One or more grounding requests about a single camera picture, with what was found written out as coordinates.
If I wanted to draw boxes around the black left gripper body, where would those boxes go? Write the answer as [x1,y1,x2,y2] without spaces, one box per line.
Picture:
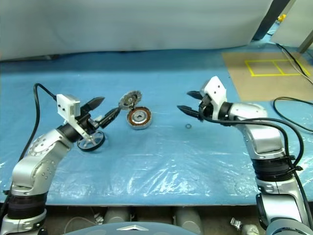
[77,107,105,135]

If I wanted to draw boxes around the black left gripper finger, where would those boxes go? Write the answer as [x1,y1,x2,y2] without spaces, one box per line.
[80,96,106,115]
[98,108,122,129]

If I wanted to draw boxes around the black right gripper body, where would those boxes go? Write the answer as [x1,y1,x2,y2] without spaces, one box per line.
[198,94,214,122]

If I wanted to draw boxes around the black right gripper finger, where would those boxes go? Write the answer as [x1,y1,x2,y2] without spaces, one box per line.
[176,105,201,120]
[186,90,205,101]

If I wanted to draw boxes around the black rimmed wheel part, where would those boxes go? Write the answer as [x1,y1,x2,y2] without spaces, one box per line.
[77,130,106,153]

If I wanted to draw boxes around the silver toothed rotor disc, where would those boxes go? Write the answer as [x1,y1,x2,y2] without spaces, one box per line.
[119,90,143,110]

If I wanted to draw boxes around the silver motor housing copper windings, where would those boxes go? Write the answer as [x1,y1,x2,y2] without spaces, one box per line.
[126,105,152,131]

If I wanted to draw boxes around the brown cardboard floor mat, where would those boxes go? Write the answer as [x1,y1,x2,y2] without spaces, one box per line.
[222,51,313,102]

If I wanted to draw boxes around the yellow tape rectangle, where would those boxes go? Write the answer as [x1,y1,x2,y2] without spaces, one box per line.
[245,59,311,77]

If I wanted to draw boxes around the white backdrop curtain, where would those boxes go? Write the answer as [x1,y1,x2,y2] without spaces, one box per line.
[0,0,274,62]

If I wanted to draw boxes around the grey rounded cylinder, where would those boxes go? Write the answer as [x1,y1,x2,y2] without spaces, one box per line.
[104,207,131,225]
[175,207,203,232]

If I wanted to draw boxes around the dark rounded shell white chevron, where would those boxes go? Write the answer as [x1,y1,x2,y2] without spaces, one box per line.
[65,221,196,235]

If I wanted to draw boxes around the small white clip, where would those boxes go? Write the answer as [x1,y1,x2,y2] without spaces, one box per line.
[230,217,243,230]

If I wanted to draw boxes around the light grey panel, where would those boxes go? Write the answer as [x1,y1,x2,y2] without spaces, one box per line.
[270,0,313,53]

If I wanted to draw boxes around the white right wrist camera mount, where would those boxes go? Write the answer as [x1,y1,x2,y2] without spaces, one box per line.
[199,75,228,121]

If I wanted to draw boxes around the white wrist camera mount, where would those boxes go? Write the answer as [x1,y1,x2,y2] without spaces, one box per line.
[56,94,90,139]
[199,75,228,121]

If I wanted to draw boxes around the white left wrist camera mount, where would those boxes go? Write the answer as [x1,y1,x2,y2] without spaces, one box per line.
[56,94,90,139]

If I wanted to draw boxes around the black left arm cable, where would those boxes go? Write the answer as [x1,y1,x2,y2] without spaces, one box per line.
[0,83,59,216]

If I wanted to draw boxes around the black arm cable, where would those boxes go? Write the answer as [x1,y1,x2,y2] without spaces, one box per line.
[198,111,313,213]
[0,83,59,216]

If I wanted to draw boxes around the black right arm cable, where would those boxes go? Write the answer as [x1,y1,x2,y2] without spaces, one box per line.
[198,111,313,213]

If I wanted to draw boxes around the black cable loop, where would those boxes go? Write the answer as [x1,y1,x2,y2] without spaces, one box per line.
[273,96,313,134]

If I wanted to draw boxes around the thin white cable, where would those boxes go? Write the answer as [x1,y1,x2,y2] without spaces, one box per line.
[64,211,105,233]

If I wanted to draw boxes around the white floor cable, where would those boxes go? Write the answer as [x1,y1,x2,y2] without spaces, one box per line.
[276,43,313,81]

